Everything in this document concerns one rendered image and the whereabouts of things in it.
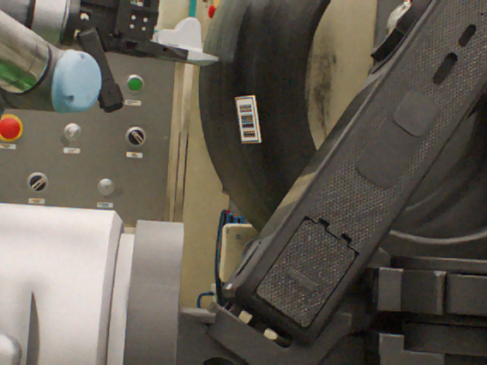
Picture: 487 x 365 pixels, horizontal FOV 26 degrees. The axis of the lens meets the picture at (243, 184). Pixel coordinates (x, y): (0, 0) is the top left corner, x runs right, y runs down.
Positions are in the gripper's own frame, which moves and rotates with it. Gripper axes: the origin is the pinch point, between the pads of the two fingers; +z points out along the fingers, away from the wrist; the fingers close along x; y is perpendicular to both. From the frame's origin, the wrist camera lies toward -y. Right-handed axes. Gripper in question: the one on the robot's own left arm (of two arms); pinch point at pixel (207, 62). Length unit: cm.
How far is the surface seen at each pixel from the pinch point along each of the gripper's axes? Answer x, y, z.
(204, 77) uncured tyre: 7.4, -1.6, 1.4
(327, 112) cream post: 26.7, -2.1, 27.4
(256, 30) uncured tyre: -9.4, 4.7, 3.5
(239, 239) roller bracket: 23.8, -25.4, 15.5
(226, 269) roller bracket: 23.9, -30.6, 14.4
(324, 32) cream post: 26.9, 10.9, 24.3
